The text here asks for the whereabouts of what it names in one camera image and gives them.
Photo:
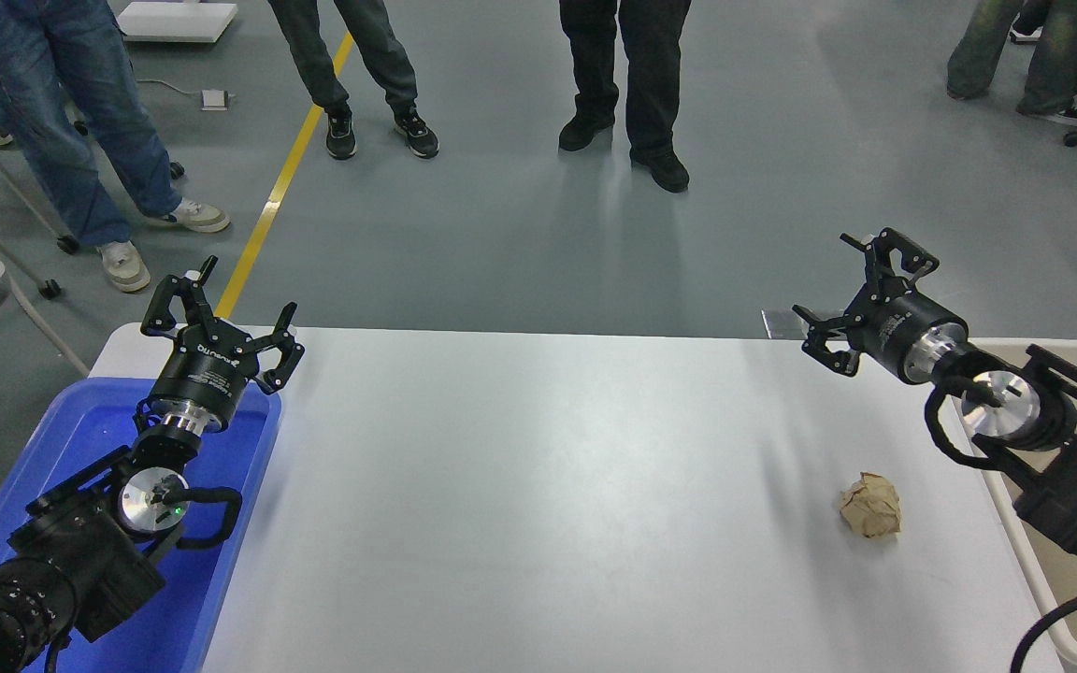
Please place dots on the grey rolling frame with castors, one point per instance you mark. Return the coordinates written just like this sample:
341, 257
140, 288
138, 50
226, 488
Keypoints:
68, 245

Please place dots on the metal floor plate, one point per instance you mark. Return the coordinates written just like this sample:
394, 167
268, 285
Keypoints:
780, 325

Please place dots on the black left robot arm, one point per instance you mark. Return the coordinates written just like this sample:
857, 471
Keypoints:
77, 551

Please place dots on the crumpled tan paper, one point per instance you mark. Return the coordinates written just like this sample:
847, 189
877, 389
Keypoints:
870, 507

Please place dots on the person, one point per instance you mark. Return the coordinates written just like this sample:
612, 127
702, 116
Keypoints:
323, 56
987, 47
641, 65
80, 112

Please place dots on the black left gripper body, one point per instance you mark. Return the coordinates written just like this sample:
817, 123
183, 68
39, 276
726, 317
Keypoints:
204, 372

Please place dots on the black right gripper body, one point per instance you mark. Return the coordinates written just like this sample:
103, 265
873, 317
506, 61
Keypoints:
894, 327

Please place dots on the blue plastic tray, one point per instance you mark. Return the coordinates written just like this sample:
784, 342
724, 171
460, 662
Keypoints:
239, 467

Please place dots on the small white floor box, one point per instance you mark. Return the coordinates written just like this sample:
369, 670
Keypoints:
215, 98

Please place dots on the white flat floor board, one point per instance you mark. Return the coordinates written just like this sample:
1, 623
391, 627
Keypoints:
174, 21

